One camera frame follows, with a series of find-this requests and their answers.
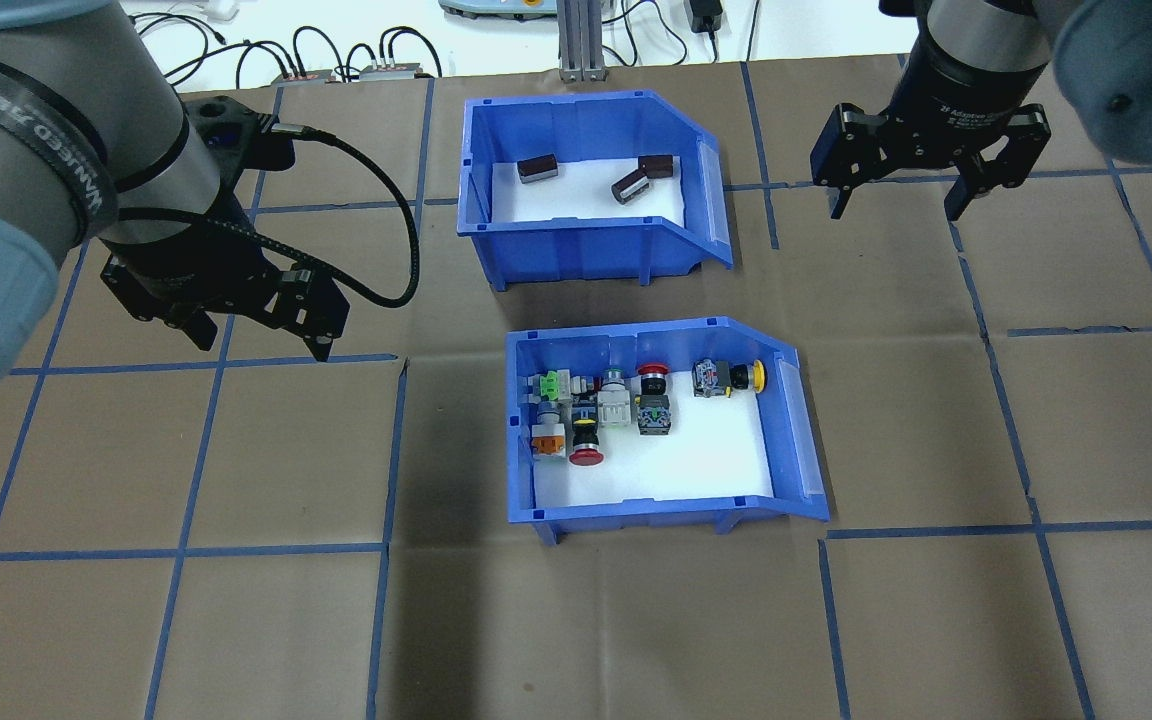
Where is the black velcro arm strap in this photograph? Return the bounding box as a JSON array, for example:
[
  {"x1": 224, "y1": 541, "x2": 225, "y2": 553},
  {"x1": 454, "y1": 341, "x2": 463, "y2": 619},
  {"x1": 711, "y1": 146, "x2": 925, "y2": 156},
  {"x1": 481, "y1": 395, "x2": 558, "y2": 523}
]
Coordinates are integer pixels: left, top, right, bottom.
[{"x1": 0, "y1": 45, "x2": 122, "y2": 241}]

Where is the aluminium extrusion post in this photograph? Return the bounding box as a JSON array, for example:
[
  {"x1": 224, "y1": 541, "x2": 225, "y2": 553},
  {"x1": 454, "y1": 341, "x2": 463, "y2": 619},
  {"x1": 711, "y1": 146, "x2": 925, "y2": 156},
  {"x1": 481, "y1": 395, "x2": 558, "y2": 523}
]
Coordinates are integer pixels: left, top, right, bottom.
[{"x1": 558, "y1": 0, "x2": 609, "y2": 83}]

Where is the yellow push button switch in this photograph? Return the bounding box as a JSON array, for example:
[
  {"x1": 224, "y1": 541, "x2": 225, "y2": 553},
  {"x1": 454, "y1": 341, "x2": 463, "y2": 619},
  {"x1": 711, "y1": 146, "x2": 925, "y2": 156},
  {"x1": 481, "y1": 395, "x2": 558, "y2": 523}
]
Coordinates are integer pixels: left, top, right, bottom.
[{"x1": 693, "y1": 358, "x2": 769, "y2": 399}]

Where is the black braided camera cable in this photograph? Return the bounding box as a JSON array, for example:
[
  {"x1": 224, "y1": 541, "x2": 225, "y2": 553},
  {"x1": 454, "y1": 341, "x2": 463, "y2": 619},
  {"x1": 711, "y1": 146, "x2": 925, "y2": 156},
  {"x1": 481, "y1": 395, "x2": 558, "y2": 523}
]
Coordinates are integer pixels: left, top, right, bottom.
[{"x1": 116, "y1": 120, "x2": 424, "y2": 309}]

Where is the blue bin with capacitors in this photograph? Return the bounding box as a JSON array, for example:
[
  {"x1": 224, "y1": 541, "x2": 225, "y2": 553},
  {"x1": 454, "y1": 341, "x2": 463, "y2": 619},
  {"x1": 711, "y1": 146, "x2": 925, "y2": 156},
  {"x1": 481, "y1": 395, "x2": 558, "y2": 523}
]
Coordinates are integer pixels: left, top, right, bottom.
[{"x1": 457, "y1": 90, "x2": 735, "y2": 293}]

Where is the white and teal device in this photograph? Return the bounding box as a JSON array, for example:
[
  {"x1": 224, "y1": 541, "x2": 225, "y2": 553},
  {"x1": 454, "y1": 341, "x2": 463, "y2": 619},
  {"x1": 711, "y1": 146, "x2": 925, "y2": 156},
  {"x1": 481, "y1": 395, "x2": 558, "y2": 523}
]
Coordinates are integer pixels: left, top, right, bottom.
[{"x1": 439, "y1": 0, "x2": 557, "y2": 21}]

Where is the blue bin with switches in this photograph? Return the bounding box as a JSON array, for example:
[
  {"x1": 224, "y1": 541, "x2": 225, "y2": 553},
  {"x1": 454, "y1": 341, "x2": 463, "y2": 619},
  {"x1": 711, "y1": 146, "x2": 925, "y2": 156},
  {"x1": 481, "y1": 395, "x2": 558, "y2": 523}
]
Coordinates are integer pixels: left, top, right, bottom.
[{"x1": 505, "y1": 317, "x2": 831, "y2": 546}]

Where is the red mushroom push button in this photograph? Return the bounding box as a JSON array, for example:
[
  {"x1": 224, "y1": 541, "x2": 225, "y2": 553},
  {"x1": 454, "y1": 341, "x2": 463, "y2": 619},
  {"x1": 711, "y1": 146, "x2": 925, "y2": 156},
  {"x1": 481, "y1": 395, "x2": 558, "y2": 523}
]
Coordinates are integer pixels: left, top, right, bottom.
[{"x1": 569, "y1": 418, "x2": 605, "y2": 469}]

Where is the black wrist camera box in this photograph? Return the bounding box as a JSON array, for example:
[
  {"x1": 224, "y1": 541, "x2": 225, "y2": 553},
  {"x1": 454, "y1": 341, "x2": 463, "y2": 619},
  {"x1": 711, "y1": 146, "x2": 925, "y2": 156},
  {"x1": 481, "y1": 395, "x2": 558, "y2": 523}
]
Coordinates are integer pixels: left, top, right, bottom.
[{"x1": 186, "y1": 95, "x2": 297, "y2": 171}]

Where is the white foam liner sheet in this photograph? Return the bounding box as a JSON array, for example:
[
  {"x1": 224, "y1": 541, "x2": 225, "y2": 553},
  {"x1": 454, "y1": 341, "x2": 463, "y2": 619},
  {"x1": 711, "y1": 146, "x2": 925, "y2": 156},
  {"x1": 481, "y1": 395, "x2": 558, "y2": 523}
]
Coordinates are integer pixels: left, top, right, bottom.
[
  {"x1": 489, "y1": 155, "x2": 687, "y2": 229},
  {"x1": 531, "y1": 355, "x2": 775, "y2": 504}
]

